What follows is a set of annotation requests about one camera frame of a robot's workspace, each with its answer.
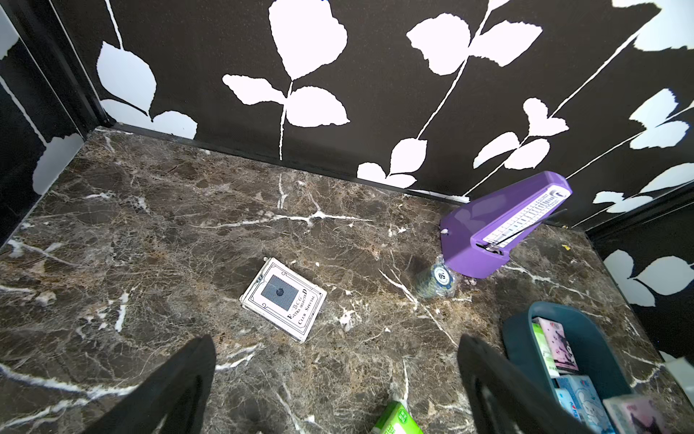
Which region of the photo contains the green pocket tissue pack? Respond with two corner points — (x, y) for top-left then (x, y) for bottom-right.
(532, 323), (560, 378)

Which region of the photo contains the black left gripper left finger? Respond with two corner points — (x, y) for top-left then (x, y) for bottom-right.
(85, 335), (216, 433)

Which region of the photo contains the playing card box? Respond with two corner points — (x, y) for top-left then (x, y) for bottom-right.
(240, 258), (327, 343)

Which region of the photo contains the purple metronome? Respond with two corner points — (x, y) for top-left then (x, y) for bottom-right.
(440, 171), (572, 278)

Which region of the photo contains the pink Kuromi tissue pack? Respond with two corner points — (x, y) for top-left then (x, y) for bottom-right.
(603, 394), (672, 434)
(533, 316), (580, 374)

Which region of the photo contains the teal plastic storage box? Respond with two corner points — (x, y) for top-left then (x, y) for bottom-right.
(502, 301), (633, 403)

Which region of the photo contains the large green tissue pack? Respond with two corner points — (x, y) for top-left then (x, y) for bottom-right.
(370, 401), (423, 434)

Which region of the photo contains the blue cartoon tissue pack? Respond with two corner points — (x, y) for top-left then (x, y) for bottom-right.
(555, 375), (616, 434)

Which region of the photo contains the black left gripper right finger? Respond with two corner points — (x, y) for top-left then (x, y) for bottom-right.
(457, 335), (590, 433)

